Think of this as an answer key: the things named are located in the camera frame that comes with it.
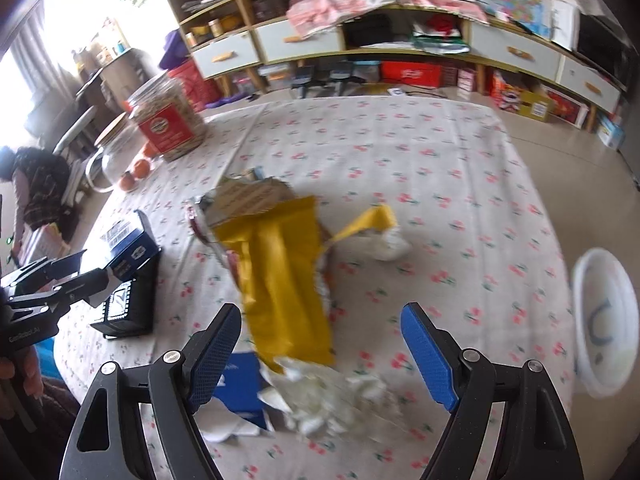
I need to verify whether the person's left hand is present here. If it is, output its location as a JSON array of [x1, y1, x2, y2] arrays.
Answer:
[[0, 345, 46, 403]]

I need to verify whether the red cardboard box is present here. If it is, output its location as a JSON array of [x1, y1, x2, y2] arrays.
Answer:
[[380, 60, 446, 90]]

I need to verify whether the side table with bottles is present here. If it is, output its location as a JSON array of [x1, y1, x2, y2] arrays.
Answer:
[[75, 17, 151, 111]]

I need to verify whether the white plastic bin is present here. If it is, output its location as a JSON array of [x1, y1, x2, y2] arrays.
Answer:
[[570, 247, 640, 401]]

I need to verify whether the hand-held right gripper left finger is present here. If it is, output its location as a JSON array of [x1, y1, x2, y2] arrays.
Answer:
[[59, 303, 243, 480]]

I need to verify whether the blue cardboard box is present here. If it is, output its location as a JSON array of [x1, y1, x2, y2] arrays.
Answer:
[[102, 210, 161, 281]]

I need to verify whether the brown paper bag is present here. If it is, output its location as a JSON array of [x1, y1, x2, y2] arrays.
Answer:
[[202, 176, 301, 228]]

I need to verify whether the black box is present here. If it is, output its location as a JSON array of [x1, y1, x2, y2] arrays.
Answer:
[[90, 250, 163, 338]]

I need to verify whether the yellow mailer bag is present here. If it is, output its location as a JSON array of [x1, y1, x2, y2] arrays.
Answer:
[[212, 195, 401, 376]]

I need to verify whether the glass pitcher with wooden lid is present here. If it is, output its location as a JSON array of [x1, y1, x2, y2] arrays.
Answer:
[[85, 110, 166, 193]]

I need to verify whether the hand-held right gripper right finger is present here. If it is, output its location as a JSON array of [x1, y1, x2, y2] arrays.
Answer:
[[400, 302, 586, 480]]

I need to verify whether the colourful map poster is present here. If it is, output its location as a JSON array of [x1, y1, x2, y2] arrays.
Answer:
[[472, 0, 556, 38]]

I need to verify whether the colourful cardboard box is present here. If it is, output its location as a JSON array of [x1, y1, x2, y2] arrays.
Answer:
[[487, 70, 551, 121]]

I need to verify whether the white paper pile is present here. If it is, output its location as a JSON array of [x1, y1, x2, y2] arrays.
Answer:
[[257, 355, 396, 436]]

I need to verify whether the wooden shelf unit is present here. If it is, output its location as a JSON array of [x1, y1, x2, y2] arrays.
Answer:
[[165, 0, 321, 96]]

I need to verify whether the blue and white box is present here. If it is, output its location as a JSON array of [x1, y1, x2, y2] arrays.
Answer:
[[597, 112, 626, 148]]

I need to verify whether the black microwave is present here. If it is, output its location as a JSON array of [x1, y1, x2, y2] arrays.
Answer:
[[575, 10, 631, 68]]

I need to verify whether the blue and white packet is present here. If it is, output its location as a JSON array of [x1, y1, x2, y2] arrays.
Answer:
[[200, 352, 276, 443]]

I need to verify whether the floral tablecloth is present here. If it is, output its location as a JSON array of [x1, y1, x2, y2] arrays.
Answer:
[[52, 95, 583, 480]]

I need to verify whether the white tissue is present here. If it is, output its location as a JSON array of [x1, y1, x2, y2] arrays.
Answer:
[[367, 222, 413, 263]]

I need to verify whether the nut jar with red label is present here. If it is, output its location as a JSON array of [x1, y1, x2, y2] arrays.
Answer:
[[125, 71, 208, 162]]

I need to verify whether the pink cloth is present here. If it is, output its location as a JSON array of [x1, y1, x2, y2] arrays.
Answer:
[[287, 0, 491, 38]]

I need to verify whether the red flat box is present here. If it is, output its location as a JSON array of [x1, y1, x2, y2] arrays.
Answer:
[[542, 85, 591, 128]]

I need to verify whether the red snack packet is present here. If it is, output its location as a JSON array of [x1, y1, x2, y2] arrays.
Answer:
[[184, 199, 241, 281]]

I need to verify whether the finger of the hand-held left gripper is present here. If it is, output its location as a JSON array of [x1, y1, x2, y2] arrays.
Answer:
[[20, 252, 85, 286], [7, 267, 111, 318]]

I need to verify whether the low wooden cabinet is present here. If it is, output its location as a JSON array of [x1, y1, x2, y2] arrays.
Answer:
[[252, 0, 631, 133]]

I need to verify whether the person's left forearm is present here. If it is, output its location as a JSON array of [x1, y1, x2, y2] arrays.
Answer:
[[0, 390, 88, 480]]

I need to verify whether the green and red cloth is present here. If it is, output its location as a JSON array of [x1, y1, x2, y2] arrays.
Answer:
[[410, 15, 471, 56]]

